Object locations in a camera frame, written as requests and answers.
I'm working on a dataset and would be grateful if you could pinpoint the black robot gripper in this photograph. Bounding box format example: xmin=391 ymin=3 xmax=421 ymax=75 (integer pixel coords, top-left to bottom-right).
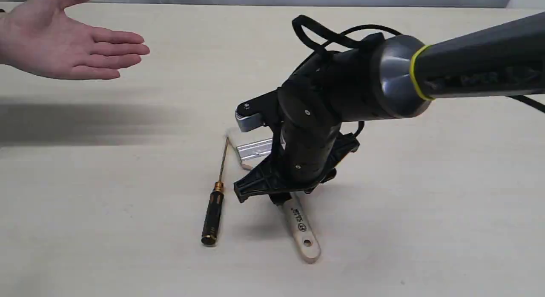
xmin=233 ymin=121 xmax=360 ymax=206

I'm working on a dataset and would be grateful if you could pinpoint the white wooden paint brush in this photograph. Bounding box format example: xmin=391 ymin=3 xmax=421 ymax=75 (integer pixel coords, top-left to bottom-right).
xmin=226 ymin=127 xmax=321 ymax=264

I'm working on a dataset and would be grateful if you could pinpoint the black and gold screwdriver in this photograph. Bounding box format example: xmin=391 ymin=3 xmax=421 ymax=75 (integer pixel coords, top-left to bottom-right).
xmin=201 ymin=137 xmax=229 ymax=247

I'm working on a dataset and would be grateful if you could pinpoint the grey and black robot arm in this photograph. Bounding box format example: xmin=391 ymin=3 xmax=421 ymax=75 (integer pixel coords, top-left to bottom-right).
xmin=233 ymin=12 xmax=545 ymax=205

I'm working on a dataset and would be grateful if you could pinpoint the open human hand palm up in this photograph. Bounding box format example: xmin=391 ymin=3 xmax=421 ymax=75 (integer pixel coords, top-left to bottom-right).
xmin=0 ymin=0 xmax=150 ymax=80

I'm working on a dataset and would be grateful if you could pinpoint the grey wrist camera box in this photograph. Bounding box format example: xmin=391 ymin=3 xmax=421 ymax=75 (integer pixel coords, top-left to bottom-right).
xmin=235 ymin=89 xmax=281 ymax=133

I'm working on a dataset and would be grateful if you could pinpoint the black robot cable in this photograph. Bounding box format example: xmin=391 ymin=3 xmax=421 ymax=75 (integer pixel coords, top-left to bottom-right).
xmin=291 ymin=15 xmax=545 ymax=138

